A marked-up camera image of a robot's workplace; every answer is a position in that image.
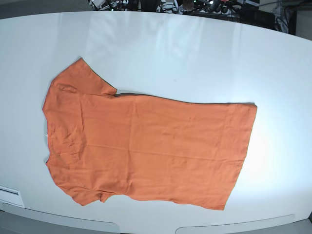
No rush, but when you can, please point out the orange T-shirt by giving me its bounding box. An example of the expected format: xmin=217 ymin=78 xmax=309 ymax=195
xmin=43 ymin=59 xmax=257 ymax=210

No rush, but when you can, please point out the white label on table edge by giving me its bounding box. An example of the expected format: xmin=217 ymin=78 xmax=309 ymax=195
xmin=0 ymin=186 xmax=25 ymax=208

